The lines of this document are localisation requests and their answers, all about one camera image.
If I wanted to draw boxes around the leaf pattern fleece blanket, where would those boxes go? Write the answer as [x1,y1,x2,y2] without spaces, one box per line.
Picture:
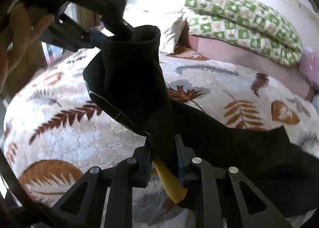
[3,49,318,206]

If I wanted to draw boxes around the purple floral pillow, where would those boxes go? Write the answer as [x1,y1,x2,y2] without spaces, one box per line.
[298,49,318,88]

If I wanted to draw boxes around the green white patterned quilt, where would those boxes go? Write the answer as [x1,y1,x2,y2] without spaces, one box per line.
[184,0,304,66]

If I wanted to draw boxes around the pink quilted bed sheet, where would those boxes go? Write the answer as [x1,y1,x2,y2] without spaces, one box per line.
[185,35,315,101]

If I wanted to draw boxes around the black pants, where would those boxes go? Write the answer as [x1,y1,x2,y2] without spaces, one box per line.
[83,25,318,217]

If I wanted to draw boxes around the person's left hand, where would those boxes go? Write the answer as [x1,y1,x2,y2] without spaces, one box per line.
[1,3,54,90]

